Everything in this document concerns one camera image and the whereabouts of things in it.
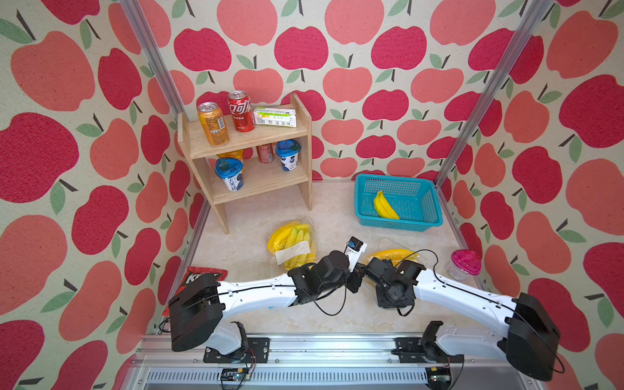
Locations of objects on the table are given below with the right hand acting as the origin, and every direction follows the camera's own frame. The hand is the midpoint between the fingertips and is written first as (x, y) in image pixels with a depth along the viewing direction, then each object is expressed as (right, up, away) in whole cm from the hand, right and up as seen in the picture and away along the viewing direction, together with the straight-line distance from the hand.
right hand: (386, 305), depth 80 cm
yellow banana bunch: (-34, +22, +14) cm, 43 cm away
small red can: (-44, +54, +15) cm, 71 cm away
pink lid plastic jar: (+27, +13, +2) cm, 30 cm away
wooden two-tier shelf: (-46, +45, +14) cm, 66 cm away
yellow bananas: (+7, +32, +28) cm, 43 cm away
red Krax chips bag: (-70, +8, +8) cm, 71 cm away
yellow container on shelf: (-53, +52, +8) cm, 75 cm away
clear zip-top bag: (-36, +15, +8) cm, 40 cm away
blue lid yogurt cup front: (-53, +46, +2) cm, 70 cm away
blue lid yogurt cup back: (-34, +54, +10) cm, 64 cm away
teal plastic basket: (+25, +35, +35) cm, 56 cm away
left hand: (-7, +12, -8) cm, 16 cm away
